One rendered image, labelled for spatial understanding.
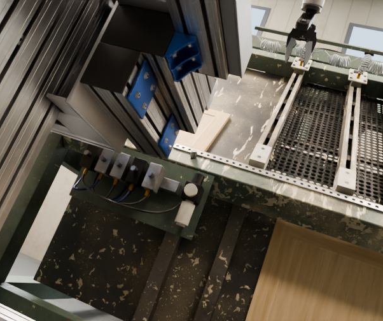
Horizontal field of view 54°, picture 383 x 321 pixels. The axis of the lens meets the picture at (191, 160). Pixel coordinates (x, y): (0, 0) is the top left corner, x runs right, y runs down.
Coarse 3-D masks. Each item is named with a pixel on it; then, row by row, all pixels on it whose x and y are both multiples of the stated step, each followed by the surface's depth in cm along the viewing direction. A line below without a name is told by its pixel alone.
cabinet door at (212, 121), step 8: (208, 112) 179; (216, 112) 179; (200, 120) 172; (208, 120) 173; (216, 120) 173; (224, 120) 173; (200, 128) 166; (208, 128) 166; (216, 128) 167; (184, 136) 159; (192, 136) 160; (200, 136) 160; (208, 136) 160; (216, 136) 164; (184, 144) 154; (192, 144) 155; (200, 144) 155; (208, 144) 155
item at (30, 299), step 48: (48, 144) 153; (0, 240) 142; (96, 240) 161; (144, 240) 158; (192, 240) 155; (240, 240) 152; (0, 288) 136; (48, 288) 178; (96, 288) 155; (144, 288) 146; (192, 288) 149; (240, 288) 146
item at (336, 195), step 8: (176, 144) 146; (200, 152) 143; (216, 160) 140; (224, 160) 140; (232, 160) 141; (240, 168) 138; (248, 168) 137; (256, 168) 138; (272, 176) 135; (280, 176) 135; (296, 184) 132; (304, 184) 133; (320, 192) 130; (328, 192) 130; (336, 192) 131; (344, 200) 128; (352, 200) 128; (360, 200) 128; (376, 208) 126
